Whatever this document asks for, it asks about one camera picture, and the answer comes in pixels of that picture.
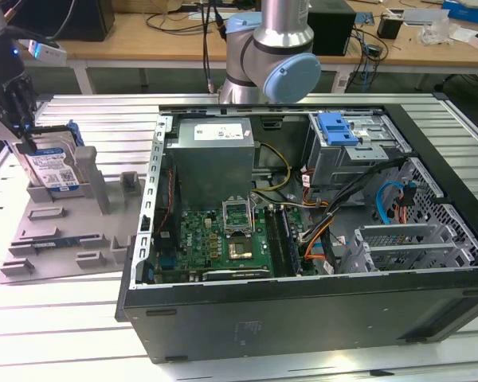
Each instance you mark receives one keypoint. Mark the hard disk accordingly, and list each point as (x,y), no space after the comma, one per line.
(52,167)

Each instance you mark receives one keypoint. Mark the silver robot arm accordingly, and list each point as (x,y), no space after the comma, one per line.
(279,36)

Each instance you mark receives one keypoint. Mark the metal disk bay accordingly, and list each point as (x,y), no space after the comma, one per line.
(402,231)

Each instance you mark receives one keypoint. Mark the large black box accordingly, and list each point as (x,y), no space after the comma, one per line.
(83,20)

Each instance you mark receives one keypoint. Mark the wooden desk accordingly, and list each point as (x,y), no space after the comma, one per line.
(123,44)

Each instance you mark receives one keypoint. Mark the grey parts rack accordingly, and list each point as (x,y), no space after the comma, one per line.
(73,221)

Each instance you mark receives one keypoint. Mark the loose RAM stick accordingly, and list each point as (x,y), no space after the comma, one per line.
(56,243)

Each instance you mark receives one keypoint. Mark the black case fan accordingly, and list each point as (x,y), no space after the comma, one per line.
(171,207)

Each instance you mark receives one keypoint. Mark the grey power supply unit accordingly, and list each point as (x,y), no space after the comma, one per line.
(211,171)

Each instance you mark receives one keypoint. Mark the CPU socket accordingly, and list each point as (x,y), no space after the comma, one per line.
(240,249)

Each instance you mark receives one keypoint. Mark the green motherboard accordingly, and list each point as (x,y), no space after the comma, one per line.
(259,242)

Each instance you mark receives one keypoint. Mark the black graphics card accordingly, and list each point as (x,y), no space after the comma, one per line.
(235,274)

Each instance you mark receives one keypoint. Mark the black desktop tower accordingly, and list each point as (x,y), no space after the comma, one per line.
(330,36)

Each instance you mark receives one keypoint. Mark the installed RAM stick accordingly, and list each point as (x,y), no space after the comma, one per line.
(291,242)

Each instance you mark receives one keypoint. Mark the grey metal drive cage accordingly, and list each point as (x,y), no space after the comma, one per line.
(342,167)

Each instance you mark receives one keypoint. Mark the small black cube box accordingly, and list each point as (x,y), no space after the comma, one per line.
(389,28)

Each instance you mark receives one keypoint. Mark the black PC case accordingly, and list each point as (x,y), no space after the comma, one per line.
(302,318)

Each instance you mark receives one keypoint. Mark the clear crumpled plastic wrap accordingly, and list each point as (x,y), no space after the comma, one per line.
(436,33)

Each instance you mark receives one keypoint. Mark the blue cardboard box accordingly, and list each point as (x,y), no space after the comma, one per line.
(466,12)

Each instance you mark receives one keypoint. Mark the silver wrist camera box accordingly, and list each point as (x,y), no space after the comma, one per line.
(48,53)

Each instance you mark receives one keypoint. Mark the blue bay carrier bracket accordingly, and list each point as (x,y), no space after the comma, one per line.
(336,131)

